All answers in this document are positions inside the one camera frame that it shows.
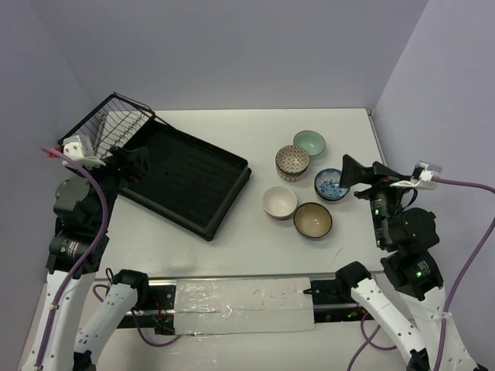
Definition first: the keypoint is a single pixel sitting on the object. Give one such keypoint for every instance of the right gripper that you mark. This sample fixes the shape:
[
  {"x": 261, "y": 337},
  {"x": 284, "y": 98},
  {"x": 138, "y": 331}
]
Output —
[{"x": 353, "y": 171}]

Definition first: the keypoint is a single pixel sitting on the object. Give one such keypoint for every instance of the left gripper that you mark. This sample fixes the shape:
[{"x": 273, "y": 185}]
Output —
[{"x": 117, "y": 165}]

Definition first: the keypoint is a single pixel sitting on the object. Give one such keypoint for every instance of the teal bowl tan inside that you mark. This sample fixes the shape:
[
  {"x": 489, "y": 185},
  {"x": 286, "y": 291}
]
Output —
[{"x": 313, "y": 220}]

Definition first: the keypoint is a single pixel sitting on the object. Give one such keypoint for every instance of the brown patterned bowl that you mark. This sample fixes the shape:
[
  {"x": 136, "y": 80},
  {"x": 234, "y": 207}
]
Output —
[{"x": 292, "y": 155}]

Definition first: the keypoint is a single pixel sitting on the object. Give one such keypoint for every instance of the red floral bowl white inside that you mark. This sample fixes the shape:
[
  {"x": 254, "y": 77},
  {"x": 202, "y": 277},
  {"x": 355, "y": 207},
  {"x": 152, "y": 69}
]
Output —
[{"x": 279, "y": 202}]

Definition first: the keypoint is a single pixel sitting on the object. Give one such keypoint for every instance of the blue triangle patterned bowl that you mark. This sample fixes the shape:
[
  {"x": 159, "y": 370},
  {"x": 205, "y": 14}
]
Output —
[{"x": 292, "y": 170}]

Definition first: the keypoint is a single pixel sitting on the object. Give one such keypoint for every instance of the white bowl orange rim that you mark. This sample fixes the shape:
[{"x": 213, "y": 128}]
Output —
[{"x": 290, "y": 178}]

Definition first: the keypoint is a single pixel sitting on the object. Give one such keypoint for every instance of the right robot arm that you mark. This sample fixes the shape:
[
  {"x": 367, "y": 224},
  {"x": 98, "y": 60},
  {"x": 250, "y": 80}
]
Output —
[{"x": 429, "y": 340}]

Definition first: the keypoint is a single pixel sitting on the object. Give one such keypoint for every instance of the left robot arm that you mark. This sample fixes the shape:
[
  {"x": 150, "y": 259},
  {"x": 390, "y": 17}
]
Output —
[{"x": 83, "y": 208}]

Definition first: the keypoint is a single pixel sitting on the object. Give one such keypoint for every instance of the blue floral bowl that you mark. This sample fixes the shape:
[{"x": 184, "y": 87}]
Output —
[{"x": 327, "y": 185}]

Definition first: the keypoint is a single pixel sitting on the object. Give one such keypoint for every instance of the black plastic drain tray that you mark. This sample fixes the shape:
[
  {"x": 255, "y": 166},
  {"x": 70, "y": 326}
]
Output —
[{"x": 190, "y": 181}]

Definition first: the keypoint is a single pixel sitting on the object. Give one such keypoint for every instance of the mint green bowl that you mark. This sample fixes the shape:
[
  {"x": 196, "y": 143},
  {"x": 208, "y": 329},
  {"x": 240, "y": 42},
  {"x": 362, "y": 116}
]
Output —
[{"x": 312, "y": 141}]

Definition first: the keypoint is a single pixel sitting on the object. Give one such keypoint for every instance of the white taped sheet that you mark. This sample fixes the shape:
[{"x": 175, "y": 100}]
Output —
[{"x": 243, "y": 306}]

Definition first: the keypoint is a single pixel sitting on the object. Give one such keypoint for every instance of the black wire dish rack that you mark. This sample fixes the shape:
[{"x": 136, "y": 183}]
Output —
[{"x": 111, "y": 123}]

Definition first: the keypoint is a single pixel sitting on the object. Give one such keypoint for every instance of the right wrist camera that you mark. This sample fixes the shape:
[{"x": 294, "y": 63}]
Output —
[{"x": 422, "y": 177}]

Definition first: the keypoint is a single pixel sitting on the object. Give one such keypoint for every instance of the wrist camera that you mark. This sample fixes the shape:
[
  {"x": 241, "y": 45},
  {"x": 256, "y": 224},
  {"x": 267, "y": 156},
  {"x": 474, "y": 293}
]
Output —
[
  {"x": 422, "y": 177},
  {"x": 80, "y": 150}
]

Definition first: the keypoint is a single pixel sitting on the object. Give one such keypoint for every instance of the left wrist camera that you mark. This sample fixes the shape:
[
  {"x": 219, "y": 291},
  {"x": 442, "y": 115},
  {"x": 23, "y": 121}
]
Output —
[{"x": 80, "y": 150}]

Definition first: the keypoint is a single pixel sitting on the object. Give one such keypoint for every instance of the black mounting rail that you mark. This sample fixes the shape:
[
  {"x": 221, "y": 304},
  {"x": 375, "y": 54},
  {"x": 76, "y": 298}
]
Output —
[{"x": 157, "y": 313}]

